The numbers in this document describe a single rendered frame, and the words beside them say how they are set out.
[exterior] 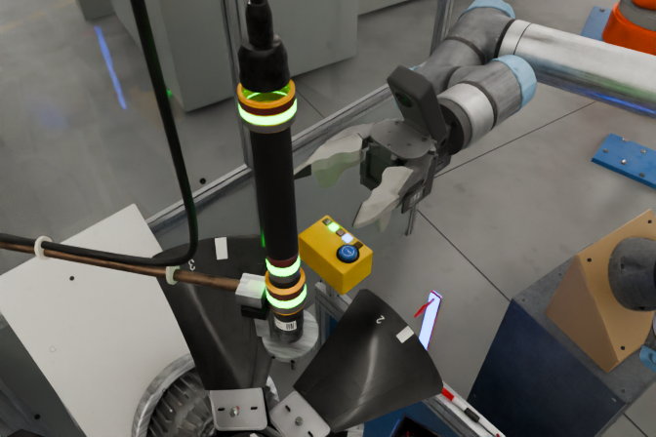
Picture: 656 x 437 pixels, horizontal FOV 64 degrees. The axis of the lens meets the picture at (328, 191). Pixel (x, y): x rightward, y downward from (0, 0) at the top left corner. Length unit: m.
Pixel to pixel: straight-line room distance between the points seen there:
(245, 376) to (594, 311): 0.72
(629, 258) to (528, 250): 1.61
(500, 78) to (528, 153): 2.63
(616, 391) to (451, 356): 1.16
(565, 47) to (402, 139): 0.31
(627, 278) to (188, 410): 0.85
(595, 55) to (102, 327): 0.87
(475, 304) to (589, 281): 1.38
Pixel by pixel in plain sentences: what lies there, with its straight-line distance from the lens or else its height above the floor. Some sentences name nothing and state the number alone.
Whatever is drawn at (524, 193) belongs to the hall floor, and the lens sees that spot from 3.06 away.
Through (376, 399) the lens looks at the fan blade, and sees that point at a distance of 0.94.
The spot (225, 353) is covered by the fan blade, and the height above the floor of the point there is 1.32.
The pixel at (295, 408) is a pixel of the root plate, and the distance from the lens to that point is 0.93.
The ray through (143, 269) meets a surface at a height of 1.55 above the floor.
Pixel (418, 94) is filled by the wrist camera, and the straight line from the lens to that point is 0.54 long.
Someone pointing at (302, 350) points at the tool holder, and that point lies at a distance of 0.65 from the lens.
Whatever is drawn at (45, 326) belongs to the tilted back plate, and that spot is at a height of 1.28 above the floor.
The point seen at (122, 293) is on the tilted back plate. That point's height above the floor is 1.27.
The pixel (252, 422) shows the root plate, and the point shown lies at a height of 1.25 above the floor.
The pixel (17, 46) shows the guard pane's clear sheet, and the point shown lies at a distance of 1.11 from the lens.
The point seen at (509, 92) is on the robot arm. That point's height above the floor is 1.67.
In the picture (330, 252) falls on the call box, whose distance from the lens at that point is 1.24.
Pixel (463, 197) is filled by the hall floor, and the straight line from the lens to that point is 2.94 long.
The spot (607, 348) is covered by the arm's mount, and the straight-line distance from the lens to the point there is 1.25.
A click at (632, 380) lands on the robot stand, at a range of 1.31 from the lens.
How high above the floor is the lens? 2.04
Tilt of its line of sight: 45 degrees down
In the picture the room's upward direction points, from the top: straight up
